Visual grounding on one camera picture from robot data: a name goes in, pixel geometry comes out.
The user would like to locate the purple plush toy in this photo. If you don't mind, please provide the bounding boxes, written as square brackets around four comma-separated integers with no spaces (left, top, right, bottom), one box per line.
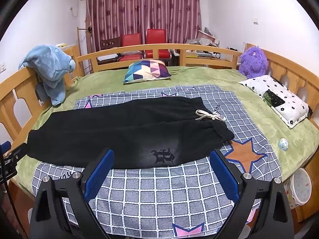
[238,46,268,79]

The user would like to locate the wooden bed frame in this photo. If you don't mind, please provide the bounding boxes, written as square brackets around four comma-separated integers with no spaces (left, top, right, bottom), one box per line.
[0,42,319,152]

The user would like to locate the small round light-blue toy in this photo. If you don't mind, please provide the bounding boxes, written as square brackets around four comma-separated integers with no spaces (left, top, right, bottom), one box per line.
[278,138,289,151]

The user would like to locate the colourful geometric pillow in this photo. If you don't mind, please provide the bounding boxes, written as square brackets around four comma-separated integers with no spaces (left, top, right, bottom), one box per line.
[123,59,171,84]

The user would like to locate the left red chair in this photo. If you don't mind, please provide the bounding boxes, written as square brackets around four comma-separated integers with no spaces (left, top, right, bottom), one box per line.
[119,32,143,62]

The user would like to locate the black cable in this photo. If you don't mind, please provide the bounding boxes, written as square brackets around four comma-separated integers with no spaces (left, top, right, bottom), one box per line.
[0,146,28,239]

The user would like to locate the green bed sheet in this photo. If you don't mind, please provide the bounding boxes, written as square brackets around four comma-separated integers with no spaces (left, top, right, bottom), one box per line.
[11,65,319,198]

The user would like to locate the white patterned bin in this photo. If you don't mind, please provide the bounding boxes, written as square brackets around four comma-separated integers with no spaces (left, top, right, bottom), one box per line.
[284,168,312,209]

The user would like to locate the maroon patterned curtain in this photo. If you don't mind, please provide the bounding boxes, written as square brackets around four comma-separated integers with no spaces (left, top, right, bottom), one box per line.
[85,0,202,52]

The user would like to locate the white black-dotted pillow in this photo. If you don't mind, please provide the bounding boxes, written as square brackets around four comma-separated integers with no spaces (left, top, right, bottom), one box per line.
[240,75,309,129]

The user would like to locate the black pants with white stripe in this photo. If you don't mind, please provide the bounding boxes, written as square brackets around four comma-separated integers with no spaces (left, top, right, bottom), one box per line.
[27,97,234,169]

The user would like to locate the light blue towel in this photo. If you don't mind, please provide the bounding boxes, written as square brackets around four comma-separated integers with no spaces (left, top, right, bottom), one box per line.
[18,45,76,106]

